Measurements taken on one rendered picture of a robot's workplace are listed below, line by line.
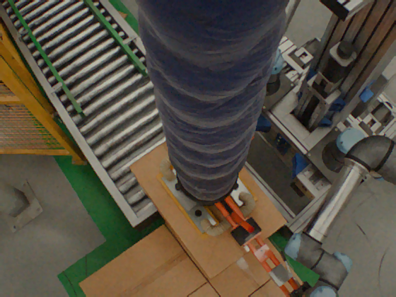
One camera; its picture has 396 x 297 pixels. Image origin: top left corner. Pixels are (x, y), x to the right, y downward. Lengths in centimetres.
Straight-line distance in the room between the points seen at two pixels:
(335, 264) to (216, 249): 59
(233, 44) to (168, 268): 179
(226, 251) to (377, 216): 162
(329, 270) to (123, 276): 128
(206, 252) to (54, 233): 153
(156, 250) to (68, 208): 96
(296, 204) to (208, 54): 217
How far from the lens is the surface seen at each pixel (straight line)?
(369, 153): 126
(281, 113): 199
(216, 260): 166
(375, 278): 299
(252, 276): 220
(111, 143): 238
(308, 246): 124
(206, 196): 138
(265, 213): 170
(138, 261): 222
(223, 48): 52
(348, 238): 293
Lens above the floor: 273
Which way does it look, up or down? 71 degrees down
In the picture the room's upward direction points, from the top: 2 degrees counter-clockwise
